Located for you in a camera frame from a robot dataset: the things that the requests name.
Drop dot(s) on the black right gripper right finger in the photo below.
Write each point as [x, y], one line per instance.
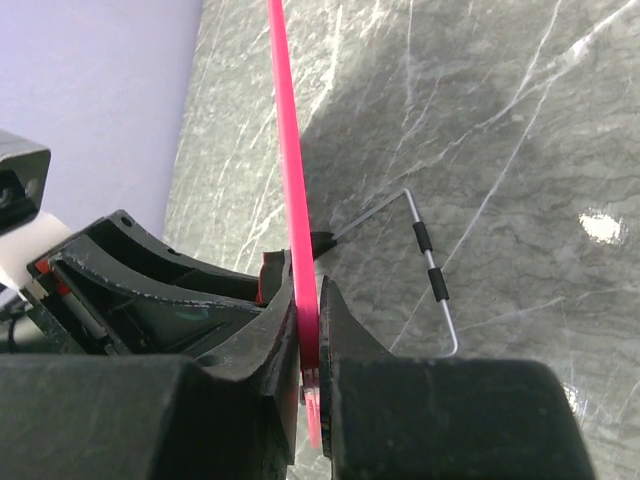
[390, 417]

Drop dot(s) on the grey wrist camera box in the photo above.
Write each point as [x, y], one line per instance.
[23, 173]

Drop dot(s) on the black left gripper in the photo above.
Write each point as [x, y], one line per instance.
[114, 289]

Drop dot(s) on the pink framed whiteboard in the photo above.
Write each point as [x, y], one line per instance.
[297, 220]

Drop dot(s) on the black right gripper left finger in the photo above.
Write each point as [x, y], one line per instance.
[150, 416]

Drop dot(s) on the metal wire whiteboard stand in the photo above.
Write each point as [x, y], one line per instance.
[324, 241]

